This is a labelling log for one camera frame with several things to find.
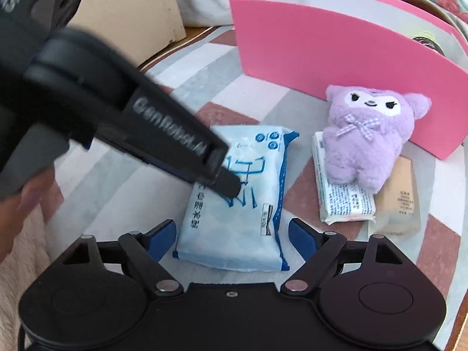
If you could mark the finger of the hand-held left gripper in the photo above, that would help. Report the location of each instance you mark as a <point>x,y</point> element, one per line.
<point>228,184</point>

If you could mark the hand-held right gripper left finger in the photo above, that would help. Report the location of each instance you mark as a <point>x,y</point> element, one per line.
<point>162,236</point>

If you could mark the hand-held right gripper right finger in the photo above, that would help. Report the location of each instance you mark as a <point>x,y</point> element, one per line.
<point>303,239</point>

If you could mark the blue white wet wipes packet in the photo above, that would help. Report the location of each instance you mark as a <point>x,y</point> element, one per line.
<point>237,234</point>

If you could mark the small white printed packet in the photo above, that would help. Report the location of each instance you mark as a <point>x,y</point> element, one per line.
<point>343,204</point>

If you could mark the beige foundation bottle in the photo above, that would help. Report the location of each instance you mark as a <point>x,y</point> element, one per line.
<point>398,204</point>

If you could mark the purple plush toy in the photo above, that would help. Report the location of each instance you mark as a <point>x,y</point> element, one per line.
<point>358,153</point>

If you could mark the pink cardboard box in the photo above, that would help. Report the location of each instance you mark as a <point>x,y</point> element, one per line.
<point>310,51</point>

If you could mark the green yarn skein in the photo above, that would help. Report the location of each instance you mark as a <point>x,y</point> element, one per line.
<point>429,42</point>

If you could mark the person's left hand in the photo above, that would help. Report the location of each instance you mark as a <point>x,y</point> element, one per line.
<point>36,195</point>

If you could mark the checked grey red rug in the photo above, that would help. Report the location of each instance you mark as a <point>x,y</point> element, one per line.
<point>120,190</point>

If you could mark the cream cabinet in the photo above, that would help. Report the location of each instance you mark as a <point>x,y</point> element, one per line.
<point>139,7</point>

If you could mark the white fluffy mat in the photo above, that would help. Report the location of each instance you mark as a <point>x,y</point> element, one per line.
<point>14,292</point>

